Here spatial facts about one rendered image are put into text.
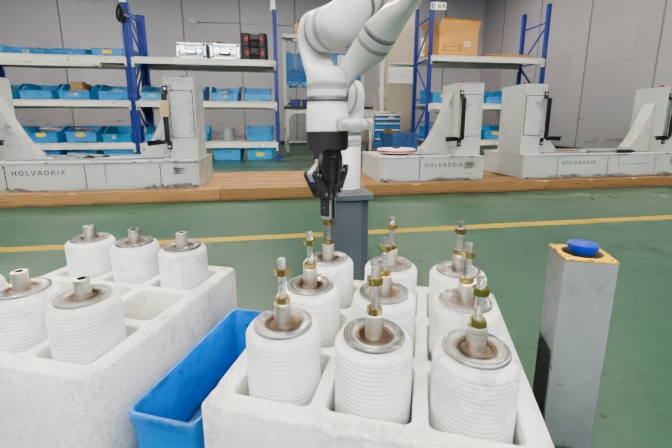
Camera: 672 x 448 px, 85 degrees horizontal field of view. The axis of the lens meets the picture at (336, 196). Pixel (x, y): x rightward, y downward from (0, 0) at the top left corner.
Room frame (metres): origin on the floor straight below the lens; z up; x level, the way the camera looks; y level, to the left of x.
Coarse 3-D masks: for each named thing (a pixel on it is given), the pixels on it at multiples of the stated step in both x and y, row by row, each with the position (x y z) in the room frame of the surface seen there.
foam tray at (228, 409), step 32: (416, 288) 0.69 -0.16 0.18; (416, 320) 0.57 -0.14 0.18; (416, 352) 0.48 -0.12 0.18; (224, 384) 0.41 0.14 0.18; (320, 384) 0.41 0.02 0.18; (416, 384) 0.41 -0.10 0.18; (224, 416) 0.37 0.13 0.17; (256, 416) 0.36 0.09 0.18; (288, 416) 0.36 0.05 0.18; (320, 416) 0.36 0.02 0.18; (352, 416) 0.36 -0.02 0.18; (416, 416) 0.36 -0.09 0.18
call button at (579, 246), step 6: (570, 240) 0.54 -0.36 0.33; (576, 240) 0.54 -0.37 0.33; (582, 240) 0.54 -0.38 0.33; (588, 240) 0.54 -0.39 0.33; (570, 246) 0.53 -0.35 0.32; (576, 246) 0.52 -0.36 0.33; (582, 246) 0.51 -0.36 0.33; (588, 246) 0.51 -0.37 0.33; (594, 246) 0.51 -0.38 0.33; (576, 252) 0.52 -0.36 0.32; (582, 252) 0.52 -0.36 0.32; (588, 252) 0.51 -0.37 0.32; (594, 252) 0.52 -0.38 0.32
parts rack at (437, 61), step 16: (432, 0) 5.46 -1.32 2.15; (416, 16) 6.00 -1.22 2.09; (432, 16) 5.46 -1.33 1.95; (416, 32) 6.02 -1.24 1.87; (432, 32) 5.46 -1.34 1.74; (544, 32) 5.78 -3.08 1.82; (416, 48) 6.02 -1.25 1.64; (432, 48) 5.46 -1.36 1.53; (544, 48) 5.75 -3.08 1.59; (416, 64) 5.95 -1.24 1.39; (432, 64) 6.07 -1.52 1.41; (448, 64) 6.11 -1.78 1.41; (464, 64) 6.16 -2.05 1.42; (480, 64) 6.20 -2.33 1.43; (496, 64) 6.20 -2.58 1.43; (512, 64) 6.20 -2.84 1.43; (544, 64) 5.75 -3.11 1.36; (416, 80) 6.00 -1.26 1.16; (528, 80) 6.08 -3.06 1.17; (416, 128) 5.90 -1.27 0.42; (480, 144) 5.59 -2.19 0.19; (496, 144) 5.64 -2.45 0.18
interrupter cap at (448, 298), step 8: (456, 288) 0.53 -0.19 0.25; (440, 296) 0.50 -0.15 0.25; (448, 296) 0.51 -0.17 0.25; (456, 296) 0.51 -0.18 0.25; (448, 304) 0.48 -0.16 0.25; (456, 304) 0.48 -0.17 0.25; (472, 304) 0.49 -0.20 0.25; (488, 304) 0.48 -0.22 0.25; (464, 312) 0.46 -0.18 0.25; (472, 312) 0.46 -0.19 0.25
